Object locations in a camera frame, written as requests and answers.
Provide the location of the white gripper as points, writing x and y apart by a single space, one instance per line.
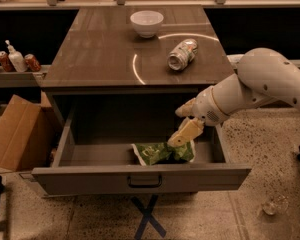
206 106

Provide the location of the green jalapeno chip bag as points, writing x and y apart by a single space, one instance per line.
149 154

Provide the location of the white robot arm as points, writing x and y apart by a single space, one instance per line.
262 76

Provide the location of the grey drawer cabinet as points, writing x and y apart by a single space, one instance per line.
103 54

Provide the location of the open grey top drawer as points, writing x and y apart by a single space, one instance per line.
95 154

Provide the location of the crushed silver soda can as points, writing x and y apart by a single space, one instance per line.
183 54

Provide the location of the white ceramic bowl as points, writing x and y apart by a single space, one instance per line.
146 23

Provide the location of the clear glass on floor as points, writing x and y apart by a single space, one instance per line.
275 205

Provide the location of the red soda can right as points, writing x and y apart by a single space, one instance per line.
32 62

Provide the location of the red soda can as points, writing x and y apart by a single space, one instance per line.
5 62
32 62

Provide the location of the brown cardboard box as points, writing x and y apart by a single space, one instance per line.
27 134

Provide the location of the white pump bottle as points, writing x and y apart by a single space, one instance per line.
16 58

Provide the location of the grey low shelf left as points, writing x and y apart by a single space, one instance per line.
22 79

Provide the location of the red soda can left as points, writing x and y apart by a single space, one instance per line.
5 62

